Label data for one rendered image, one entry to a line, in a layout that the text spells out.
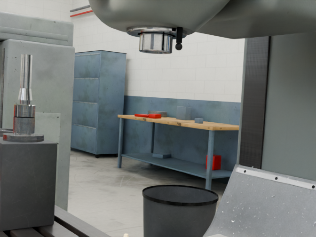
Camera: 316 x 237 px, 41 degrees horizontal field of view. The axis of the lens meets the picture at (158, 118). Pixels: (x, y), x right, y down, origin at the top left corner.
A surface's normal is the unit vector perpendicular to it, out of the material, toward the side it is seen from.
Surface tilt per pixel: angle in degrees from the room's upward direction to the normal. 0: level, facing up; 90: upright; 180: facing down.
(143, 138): 90
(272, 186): 63
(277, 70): 90
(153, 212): 94
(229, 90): 90
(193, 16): 126
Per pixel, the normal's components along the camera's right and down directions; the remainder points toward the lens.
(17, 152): 0.55, 0.07
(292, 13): 0.40, 0.76
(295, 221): -0.68, -0.47
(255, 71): -0.79, -0.01
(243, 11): -0.60, 0.69
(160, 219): -0.54, 0.07
